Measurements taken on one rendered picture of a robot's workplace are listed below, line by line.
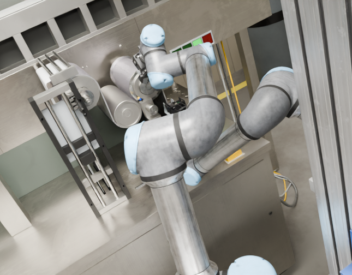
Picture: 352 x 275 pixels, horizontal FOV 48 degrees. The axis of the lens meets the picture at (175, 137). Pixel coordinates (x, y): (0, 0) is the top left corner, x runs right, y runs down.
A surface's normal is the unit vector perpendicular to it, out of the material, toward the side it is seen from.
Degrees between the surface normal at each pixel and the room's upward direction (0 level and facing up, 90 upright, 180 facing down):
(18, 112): 90
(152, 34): 50
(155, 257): 90
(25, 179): 90
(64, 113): 90
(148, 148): 63
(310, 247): 0
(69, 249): 0
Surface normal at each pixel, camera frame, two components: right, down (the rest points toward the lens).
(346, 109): -0.85, 0.47
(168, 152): -0.03, 0.44
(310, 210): -0.31, -0.80
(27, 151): 0.44, 0.35
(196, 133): 0.25, -0.03
